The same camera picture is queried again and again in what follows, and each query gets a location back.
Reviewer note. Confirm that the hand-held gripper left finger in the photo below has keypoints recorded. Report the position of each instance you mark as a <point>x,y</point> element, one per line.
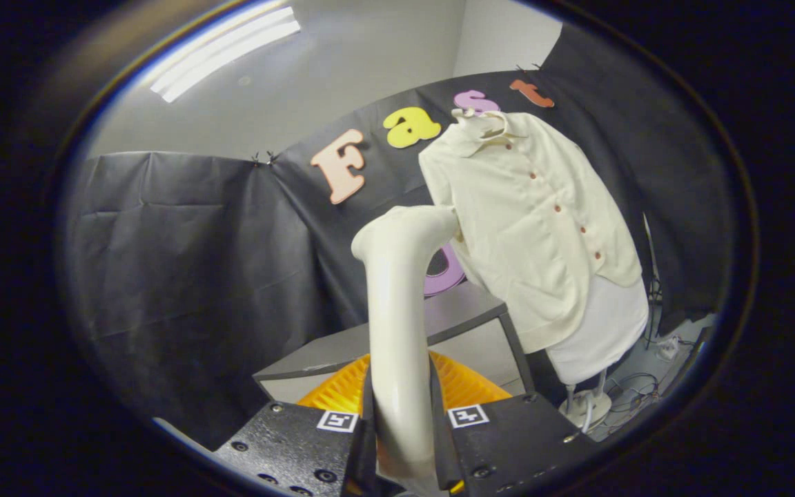
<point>287,445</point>

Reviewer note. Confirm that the white clothes hanger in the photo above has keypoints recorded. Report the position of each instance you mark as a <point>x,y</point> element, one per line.
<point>466,116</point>

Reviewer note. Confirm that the ceiling light panel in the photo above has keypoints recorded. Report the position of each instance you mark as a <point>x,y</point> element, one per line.
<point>225,52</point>

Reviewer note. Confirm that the thin black stand pole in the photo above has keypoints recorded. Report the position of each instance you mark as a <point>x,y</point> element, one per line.
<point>651,276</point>

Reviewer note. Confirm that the cream button shirt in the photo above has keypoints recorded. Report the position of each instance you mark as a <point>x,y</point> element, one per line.
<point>535,235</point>

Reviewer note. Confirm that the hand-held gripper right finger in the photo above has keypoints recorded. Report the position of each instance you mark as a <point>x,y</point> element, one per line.
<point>508,442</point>

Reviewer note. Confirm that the black backdrop cloth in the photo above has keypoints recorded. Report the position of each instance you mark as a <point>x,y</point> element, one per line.
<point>183,262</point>

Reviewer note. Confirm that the white garment steamer head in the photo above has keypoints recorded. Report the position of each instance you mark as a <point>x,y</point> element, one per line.
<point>397,331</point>

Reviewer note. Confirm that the grey cabinet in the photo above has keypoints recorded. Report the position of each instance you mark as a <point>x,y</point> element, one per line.
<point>466,310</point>

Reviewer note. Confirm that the white steamer stand base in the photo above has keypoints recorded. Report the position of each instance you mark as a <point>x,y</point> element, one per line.
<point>587,407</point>

